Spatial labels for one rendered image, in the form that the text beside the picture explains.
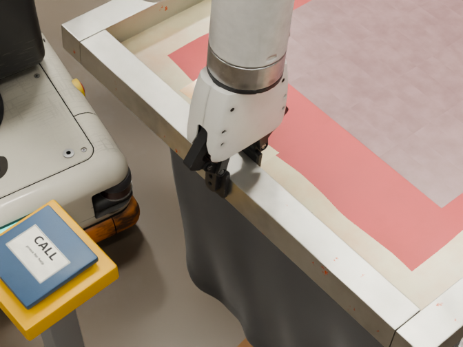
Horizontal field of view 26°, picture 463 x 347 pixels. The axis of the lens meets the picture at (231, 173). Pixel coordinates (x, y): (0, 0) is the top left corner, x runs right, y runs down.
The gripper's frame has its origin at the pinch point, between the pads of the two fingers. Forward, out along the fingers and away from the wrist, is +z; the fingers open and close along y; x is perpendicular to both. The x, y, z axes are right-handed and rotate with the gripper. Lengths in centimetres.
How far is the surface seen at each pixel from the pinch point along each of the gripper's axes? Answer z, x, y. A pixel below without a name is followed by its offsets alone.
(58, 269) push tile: 13.1, -8.7, 17.5
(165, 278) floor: 105, -48, -33
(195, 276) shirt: 51, -17, -13
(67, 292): 14.9, -6.5, 18.0
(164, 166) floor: 103, -73, -53
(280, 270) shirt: 25.2, 2.0, -9.1
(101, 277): 14.6, -5.7, 13.8
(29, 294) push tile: 13.6, -8.2, 21.8
